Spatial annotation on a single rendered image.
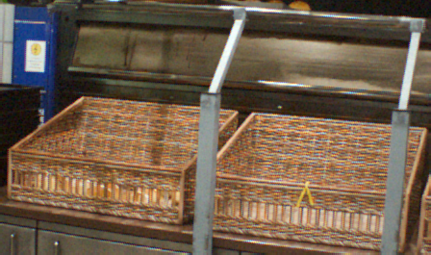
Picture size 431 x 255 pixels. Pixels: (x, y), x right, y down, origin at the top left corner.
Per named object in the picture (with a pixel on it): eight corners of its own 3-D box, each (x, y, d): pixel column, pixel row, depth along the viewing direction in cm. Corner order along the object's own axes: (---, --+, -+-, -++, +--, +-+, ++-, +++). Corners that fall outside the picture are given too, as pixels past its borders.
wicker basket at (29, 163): (78, 176, 300) (81, 95, 297) (237, 196, 282) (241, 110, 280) (3, 200, 254) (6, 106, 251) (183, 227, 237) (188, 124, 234)
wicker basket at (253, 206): (244, 198, 281) (250, 111, 278) (421, 217, 263) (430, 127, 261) (193, 229, 234) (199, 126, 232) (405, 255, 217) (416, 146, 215)
